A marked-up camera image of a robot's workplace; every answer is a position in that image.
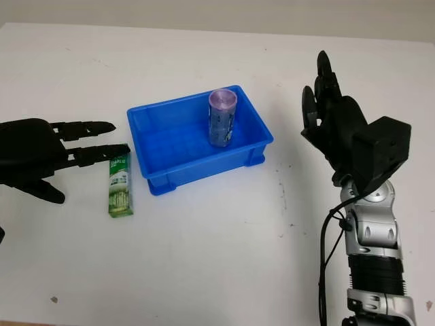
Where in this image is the green toothpaste box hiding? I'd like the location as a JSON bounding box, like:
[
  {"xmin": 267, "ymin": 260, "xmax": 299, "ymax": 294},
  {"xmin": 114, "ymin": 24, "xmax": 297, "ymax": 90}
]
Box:
[{"xmin": 107, "ymin": 144, "xmax": 135, "ymax": 218}]

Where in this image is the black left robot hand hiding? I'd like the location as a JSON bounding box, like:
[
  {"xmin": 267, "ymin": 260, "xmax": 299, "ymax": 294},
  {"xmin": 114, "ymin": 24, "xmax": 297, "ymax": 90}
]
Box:
[{"xmin": 0, "ymin": 118, "xmax": 131, "ymax": 204}]

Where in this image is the purple drink can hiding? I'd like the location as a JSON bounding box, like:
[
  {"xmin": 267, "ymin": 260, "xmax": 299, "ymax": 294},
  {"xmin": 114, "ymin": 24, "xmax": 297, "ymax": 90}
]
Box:
[{"xmin": 207, "ymin": 88, "xmax": 238, "ymax": 149}]

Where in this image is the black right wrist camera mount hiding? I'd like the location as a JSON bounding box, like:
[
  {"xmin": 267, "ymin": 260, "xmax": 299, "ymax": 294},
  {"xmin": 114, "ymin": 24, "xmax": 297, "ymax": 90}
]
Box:
[{"xmin": 351, "ymin": 115, "xmax": 412, "ymax": 196}]

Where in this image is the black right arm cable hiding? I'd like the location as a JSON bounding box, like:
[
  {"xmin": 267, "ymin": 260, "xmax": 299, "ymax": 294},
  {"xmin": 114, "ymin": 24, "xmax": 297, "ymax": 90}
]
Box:
[{"xmin": 317, "ymin": 193, "xmax": 371, "ymax": 326}]

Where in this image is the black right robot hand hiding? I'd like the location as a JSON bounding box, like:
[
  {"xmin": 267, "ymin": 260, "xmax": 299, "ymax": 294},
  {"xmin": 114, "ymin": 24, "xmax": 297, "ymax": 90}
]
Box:
[{"xmin": 300, "ymin": 50, "xmax": 370, "ymax": 186}]

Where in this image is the blue plastic tray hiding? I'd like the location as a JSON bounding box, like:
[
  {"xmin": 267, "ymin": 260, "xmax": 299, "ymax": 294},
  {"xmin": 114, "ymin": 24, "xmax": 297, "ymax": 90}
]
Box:
[{"xmin": 126, "ymin": 84, "xmax": 275, "ymax": 198}]

